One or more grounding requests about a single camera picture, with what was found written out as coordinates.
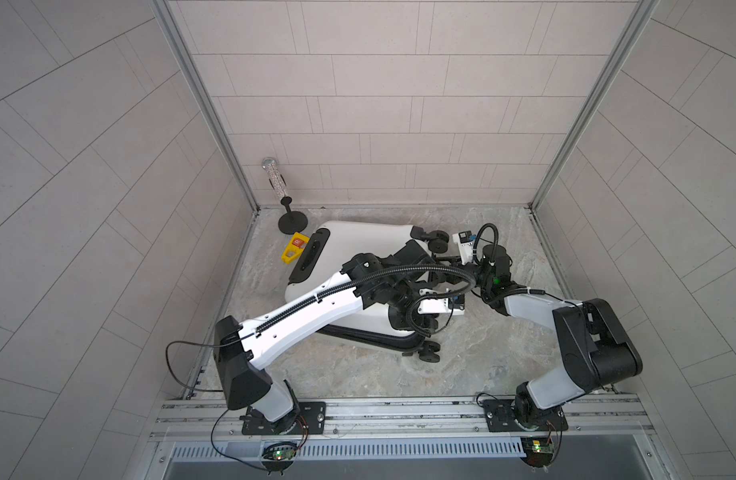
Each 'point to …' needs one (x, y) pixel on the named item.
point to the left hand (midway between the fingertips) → (438, 318)
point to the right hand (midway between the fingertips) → (436, 260)
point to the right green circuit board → (544, 448)
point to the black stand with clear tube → (292, 222)
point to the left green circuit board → (284, 454)
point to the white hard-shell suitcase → (325, 255)
